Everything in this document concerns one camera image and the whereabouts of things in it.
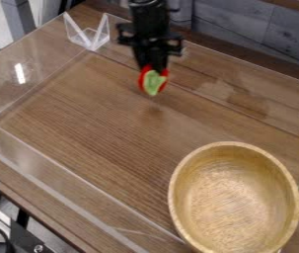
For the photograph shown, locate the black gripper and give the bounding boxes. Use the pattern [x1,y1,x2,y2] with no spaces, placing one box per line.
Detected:
[117,23,183,73]

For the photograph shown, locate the red plush strawberry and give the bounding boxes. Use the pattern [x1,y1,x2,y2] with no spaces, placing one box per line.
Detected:
[139,64,169,96]

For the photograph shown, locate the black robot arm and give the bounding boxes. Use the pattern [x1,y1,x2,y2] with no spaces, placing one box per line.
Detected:
[117,0,183,73]

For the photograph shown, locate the clear acrylic tray walls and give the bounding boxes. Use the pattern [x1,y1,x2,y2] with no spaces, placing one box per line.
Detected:
[0,6,299,253]

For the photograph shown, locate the wooden bowl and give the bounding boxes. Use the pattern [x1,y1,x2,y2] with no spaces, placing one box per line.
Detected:
[167,141,299,253]

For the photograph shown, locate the black metal table clamp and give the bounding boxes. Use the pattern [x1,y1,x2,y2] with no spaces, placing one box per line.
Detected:
[10,220,55,253]

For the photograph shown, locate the clear acrylic corner bracket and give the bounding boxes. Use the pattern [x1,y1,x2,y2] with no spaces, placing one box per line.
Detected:
[63,12,110,51]

